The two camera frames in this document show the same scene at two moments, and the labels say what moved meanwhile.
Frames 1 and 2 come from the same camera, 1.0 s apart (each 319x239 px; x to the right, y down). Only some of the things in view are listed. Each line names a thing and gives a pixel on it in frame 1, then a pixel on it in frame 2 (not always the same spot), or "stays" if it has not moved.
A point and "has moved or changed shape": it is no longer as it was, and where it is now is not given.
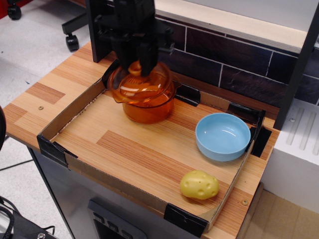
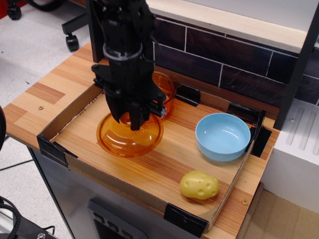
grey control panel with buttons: (109, 224) stays
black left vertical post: (102, 22) stays
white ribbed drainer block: (292, 173) stays
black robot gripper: (134, 22) to (130, 80)
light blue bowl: (222, 137) stays
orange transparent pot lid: (131, 87) has moved or changed shape
